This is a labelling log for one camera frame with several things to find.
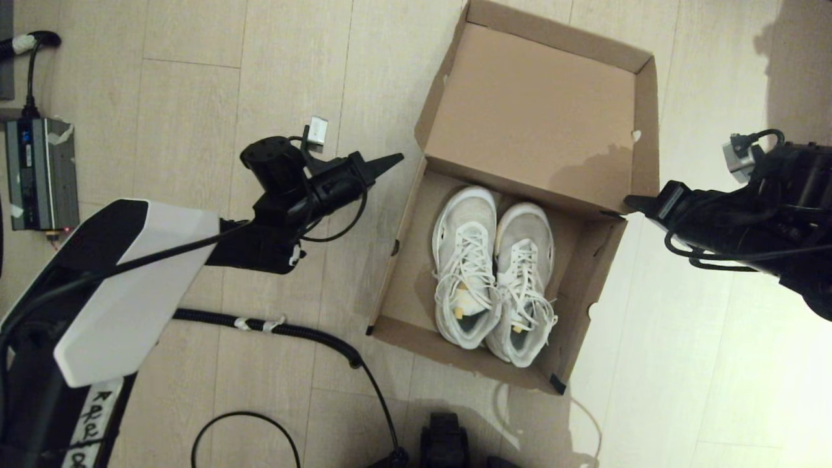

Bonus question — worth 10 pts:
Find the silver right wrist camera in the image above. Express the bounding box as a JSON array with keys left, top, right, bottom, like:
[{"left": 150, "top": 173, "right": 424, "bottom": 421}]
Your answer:
[{"left": 723, "top": 133, "right": 766, "bottom": 184}]

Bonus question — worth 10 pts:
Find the grey power supply unit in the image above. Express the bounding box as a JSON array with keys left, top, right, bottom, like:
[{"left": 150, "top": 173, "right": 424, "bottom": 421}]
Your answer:
[{"left": 5, "top": 118, "right": 81, "bottom": 232}]

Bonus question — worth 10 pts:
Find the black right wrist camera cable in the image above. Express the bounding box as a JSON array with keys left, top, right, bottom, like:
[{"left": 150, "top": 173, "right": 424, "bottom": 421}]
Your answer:
[{"left": 663, "top": 129, "right": 832, "bottom": 271}]

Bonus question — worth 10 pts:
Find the black power plug cable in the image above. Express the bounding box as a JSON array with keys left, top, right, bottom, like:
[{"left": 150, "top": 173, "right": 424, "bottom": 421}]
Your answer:
[{"left": 0, "top": 31, "right": 62, "bottom": 121}]

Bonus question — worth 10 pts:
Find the brown cardboard shoe box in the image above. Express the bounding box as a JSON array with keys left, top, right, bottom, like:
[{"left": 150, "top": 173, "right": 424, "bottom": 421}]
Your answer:
[{"left": 366, "top": 0, "right": 660, "bottom": 395}]

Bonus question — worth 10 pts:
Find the white lace-up sneaker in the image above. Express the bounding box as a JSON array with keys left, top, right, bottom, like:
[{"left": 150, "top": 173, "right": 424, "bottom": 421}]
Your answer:
[
  {"left": 484, "top": 203, "right": 558, "bottom": 369},
  {"left": 432, "top": 187, "right": 501, "bottom": 350}
]

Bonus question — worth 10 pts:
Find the black corrugated cable conduit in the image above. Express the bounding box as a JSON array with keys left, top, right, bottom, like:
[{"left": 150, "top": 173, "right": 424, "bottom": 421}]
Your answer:
[{"left": 174, "top": 309, "right": 409, "bottom": 467}]

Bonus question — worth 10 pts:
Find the dark grey panel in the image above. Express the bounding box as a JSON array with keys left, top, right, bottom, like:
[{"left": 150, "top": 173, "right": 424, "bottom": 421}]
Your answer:
[{"left": 0, "top": 0, "right": 15, "bottom": 101}]

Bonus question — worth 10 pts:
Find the black left wrist camera cable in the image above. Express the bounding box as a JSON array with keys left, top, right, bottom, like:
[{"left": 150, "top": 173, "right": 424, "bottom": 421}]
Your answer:
[{"left": 299, "top": 187, "right": 369, "bottom": 243}]

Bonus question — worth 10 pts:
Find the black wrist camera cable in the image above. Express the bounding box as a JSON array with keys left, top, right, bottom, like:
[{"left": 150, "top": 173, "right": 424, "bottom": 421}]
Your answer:
[
  {"left": 663, "top": 129, "right": 832, "bottom": 271},
  {"left": 299, "top": 187, "right": 369, "bottom": 243}
]

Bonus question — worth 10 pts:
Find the thin black cable loop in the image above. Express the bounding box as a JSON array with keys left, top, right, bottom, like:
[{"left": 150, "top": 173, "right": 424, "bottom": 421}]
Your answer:
[{"left": 192, "top": 411, "right": 301, "bottom": 468}]

